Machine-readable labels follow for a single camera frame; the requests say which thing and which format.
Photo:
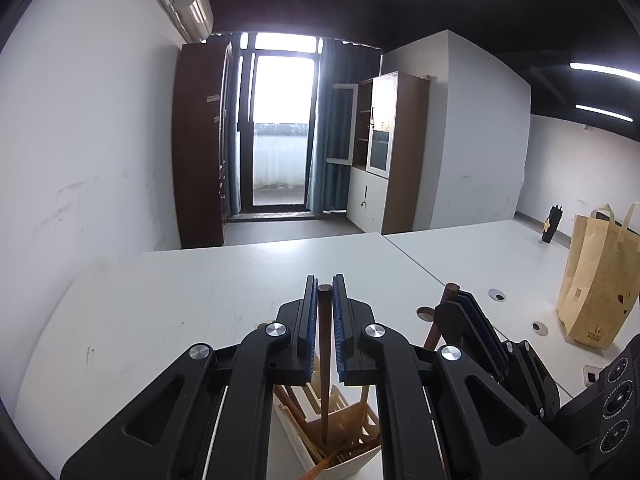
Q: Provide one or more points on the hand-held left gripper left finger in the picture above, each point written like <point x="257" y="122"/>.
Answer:
<point x="312" y="330"/>

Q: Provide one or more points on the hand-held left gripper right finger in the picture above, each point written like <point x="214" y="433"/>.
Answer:
<point x="339" y="330"/>

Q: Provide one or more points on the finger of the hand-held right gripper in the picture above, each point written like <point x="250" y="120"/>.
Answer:
<point x="452" y="325"/>
<point x="525" y="375"/>

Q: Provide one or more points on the brown wooden chopstick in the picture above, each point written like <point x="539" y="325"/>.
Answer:
<point x="290" y="402"/>
<point x="325" y="360"/>
<point x="452" y="292"/>

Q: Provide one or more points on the pale yellow chopstick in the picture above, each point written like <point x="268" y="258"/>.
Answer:
<point x="300" y="432"/>
<point x="325" y="460"/>

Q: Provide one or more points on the cream slotted utensil holder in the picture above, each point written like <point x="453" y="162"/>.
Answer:
<point x="345" y="465"/>

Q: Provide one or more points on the brown paper carrier bag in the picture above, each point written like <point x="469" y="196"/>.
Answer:
<point x="597" y="285"/>

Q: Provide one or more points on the small black bag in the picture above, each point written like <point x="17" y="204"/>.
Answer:
<point x="551" y="225"/>

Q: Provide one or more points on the cabinet with glass doors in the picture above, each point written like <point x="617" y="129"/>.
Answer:
<point x="395" y="160"/>

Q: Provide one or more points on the dark blue curtain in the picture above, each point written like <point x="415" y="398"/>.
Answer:
<point x="232" y="125"/>
<point x="330" y="150"/>

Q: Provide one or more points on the glass balcony door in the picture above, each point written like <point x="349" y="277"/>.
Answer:
<point x="279" y="125"/>

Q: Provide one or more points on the dark brown wardrobe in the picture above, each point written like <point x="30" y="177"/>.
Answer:
<point x="197" y="150"/>

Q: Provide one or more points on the long ceiling light strip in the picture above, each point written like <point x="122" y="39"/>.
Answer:
<point x="605" y="113"/>
<point x="605" y="71"/>

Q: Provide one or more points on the white wall air conditioner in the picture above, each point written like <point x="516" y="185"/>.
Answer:
<point x="192" y="10"/>

